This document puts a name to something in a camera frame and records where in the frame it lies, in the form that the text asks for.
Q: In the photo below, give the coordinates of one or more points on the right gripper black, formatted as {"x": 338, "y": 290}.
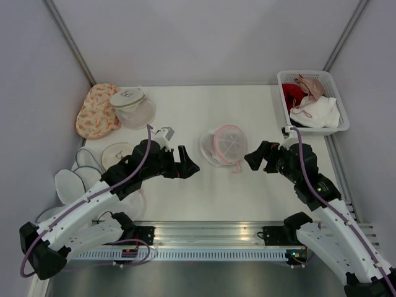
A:
{"x": 267, "y": 150}

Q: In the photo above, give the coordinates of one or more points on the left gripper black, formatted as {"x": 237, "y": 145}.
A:
{"x": 184, "y": 169}

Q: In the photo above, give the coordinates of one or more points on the pink-trimmed mesh laundry bag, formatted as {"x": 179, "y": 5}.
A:
{"x": 224, "y": 146}

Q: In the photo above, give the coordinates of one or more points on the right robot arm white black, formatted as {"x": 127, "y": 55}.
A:
{"x": 348, "y": 252}

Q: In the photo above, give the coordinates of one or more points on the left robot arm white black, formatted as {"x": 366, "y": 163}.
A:
{"x": 50, "y": 245}

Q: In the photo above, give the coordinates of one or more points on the red bra in basket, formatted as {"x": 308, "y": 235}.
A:
{"x": 293, "y": 95}

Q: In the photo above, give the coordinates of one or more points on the beige glasses-print mesh bag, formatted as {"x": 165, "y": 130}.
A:
{"x": 115, "y": 153}

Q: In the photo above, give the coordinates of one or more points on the beige mesh bag upper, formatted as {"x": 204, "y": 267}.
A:
{"x": 133, "y": 108}

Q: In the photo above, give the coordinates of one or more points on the white bra in basket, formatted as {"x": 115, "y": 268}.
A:
{"x": 316, "y": 114}

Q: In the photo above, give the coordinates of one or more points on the beige pink bra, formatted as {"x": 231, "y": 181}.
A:
{"x": 312, "y": 87}

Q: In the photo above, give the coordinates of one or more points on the grey-trimmed white mesh bag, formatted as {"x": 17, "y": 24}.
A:
{"x": 73, "y": 184}

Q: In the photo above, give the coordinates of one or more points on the floral peach laundry bag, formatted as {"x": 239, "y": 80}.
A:
{"x": 97, "y": 117}

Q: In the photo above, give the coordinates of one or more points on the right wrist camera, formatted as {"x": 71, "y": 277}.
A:
{"x": 289, "y": 132}

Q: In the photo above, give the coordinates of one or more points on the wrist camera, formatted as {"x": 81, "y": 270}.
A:
{"x": 163, "y": 135}
{"x": 289, "y": 132}

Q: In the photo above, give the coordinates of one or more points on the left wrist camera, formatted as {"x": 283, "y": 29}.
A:
{"x": 163, "y": 135}

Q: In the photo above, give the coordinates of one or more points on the aluminium rail with cable duct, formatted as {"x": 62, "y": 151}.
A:
{"x": 200, "y": 241}

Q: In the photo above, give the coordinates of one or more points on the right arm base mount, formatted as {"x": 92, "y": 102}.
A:
{"x": 278, "y": 236}

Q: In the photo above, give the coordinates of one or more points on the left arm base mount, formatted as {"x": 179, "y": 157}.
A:
{"x": 142, "y": 235}

